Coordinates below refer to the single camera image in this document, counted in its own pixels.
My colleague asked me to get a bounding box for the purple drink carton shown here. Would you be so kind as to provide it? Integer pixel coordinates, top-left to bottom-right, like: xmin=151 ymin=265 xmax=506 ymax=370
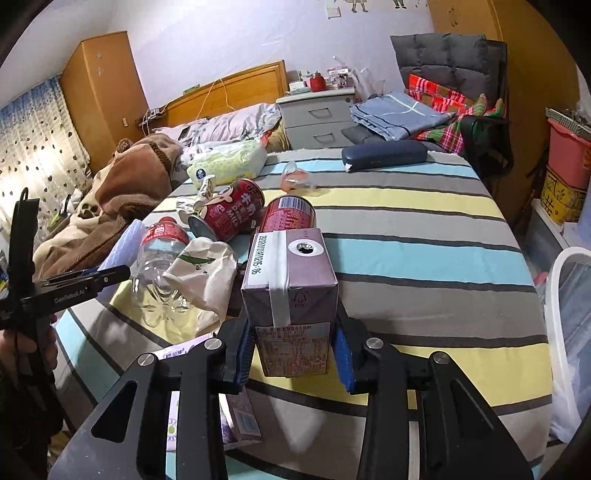
xmin=241 ymin=227 xmax=340 ymax=377

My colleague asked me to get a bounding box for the power strip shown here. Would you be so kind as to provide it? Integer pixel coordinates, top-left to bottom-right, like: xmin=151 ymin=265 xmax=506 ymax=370
xmin=136 ymin=108 xmax=167 ymax=127

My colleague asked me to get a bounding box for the dotted blue curtain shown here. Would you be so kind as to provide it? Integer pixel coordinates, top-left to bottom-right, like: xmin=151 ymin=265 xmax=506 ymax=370
xmin=0 ymin=74 xmax=90 ymax=241

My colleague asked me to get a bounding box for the white trash basket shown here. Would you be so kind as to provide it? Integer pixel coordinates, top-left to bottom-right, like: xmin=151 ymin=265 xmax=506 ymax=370
xmin=542 ymin=247 xmax=591 ymax=444

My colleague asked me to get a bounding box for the small purple carton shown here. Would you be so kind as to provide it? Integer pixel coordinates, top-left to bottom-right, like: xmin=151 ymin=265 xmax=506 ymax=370
xmin=219 ymin=385 xmax=264 ymax=450

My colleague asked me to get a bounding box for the black chair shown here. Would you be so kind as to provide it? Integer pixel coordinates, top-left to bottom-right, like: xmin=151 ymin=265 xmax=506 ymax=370
xmin=462 ymin=39 xmax=515 ymax=185

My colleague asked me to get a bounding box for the small wooden wardrobe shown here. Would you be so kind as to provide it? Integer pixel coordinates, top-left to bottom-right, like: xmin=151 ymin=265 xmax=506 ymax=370
xmin=60 ymin=31 xmax=148 ymax=174

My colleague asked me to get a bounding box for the person's left hand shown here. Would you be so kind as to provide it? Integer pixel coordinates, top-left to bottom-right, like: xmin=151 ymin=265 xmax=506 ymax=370
xmin=0 ymin=313 xmax=59 ymax=374

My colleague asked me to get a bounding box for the crumpled silver wrapper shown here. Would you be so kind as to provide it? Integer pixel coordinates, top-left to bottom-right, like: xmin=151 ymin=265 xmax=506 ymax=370
xmin=178 ymin=175 xmax=218 ymax=227

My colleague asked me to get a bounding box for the red plaid blanket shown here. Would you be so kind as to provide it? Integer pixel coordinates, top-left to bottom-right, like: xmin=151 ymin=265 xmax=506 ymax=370
xmin=406 ymin=73 xmax=504 ymax=153

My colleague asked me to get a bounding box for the pink storage bin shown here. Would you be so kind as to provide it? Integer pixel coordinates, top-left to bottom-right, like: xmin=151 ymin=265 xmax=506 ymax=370
xmin=547 ymin=117 xmax=591 ymax=190

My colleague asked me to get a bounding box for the yellow pillow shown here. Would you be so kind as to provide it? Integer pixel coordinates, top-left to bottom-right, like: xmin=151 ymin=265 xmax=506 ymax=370
xmin=265 ymin=129 xmax=291 ymax=153

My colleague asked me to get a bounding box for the striped bed sheet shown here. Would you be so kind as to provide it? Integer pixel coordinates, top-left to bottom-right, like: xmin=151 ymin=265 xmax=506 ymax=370
xmin=48 ymin=148 xmax=555 ymax=480

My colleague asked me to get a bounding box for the clear storage box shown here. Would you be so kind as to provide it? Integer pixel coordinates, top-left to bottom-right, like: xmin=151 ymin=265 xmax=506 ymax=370
xmin=524 ymin=198 xmax=578 ymax=273

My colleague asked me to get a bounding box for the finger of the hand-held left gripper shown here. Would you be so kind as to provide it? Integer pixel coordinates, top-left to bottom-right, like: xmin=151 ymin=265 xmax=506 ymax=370
xmin=48 ymin=264 xmax=132 ymax=309

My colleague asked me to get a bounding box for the grey nightstand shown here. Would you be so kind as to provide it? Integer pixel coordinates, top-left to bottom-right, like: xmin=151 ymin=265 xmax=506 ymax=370
xmin=276 ymin=88 xmax=356 ymax=149

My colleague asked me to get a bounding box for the grey quilt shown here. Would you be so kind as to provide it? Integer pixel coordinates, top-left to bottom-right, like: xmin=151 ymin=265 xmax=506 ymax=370
xmin=152 ymin=104 xmax=282 ymax=155

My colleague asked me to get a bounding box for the red cartoon milk can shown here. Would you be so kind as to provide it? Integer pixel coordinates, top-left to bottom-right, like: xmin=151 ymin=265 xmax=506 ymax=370
xmin=187 ymin=179 xmax=265 ymax=243

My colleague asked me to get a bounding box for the tall wooden wardrobe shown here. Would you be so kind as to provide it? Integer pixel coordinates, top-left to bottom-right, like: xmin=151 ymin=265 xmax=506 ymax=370
xmin=429 ymin=0 xmax=583 ymax=232

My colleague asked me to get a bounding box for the green tissue pack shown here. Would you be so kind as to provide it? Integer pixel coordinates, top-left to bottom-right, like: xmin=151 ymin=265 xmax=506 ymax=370
xmin=187 ymin=140 xmax=269 ymax=190

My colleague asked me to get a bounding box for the yellow patterned box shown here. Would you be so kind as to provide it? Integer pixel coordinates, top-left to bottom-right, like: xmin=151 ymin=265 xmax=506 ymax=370
xmin=540 ymin=166 xmax=589 ymax=227

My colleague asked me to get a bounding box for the clear plastic bottle red label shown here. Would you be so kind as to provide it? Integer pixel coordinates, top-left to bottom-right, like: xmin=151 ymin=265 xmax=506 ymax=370
xmin=131 ymin=217 xmax=191 ymax=326

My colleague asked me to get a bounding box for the cartoon wall sticker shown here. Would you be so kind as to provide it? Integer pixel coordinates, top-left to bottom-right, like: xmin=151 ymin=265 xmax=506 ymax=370
xmin=318 ymin=0 xmax=416 ymax=19

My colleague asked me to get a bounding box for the charging cable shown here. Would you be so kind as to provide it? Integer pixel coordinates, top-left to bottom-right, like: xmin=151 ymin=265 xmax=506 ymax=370
xmin=194 ymin=76 xmax=241 ymax=125

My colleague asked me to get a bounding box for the crumpled white leaf-print bag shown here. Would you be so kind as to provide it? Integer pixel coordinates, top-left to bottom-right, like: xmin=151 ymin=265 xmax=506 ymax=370
xmin=161 ymin=236 xmax=238 ymax=337

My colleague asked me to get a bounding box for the light blue cloth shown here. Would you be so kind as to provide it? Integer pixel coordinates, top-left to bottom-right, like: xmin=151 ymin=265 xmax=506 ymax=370
xmin=97 ymin=219 xmax=148 ymax=282

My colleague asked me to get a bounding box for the folded blue cloth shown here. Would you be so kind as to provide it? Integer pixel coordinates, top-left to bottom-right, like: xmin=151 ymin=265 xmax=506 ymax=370
xmin=348 ymin=91 xmax=455 ymax=141

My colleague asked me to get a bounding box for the dark blue glasses case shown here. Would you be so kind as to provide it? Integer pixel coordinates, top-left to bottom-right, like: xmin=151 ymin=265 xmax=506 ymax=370
xmin=342 ymin=140 xmax=428 ymax=174

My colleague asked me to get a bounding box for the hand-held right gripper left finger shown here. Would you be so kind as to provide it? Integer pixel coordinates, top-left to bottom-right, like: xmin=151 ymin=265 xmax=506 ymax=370
xmin=46 ymin=318 xmax=254 ymax=480

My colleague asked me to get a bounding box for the clear plastic wrapper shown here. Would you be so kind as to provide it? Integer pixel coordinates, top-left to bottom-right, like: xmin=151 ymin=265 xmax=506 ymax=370
xmin=281 ymin=161 xmax=319 ymax=195

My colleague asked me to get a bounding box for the brown blanket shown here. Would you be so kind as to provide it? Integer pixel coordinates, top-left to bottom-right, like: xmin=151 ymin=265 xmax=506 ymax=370
xmin=32 ymin=138 xmax=185 ymax=282

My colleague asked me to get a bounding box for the grey cushioned chair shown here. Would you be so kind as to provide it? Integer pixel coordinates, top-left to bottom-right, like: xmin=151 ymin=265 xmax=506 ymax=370
xmin=342 ymin=33 xmax=502 ymax=144

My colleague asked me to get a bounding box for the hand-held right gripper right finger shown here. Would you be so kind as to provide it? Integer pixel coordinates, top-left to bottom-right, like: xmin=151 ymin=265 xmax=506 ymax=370
xmin=330 ymin=309 xmax=536 ymax=480

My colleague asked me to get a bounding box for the wooden headboard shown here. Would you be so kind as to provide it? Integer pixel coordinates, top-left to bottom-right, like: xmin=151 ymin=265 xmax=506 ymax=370
xmin=164 ymin=60 xmax=287 ymax=127

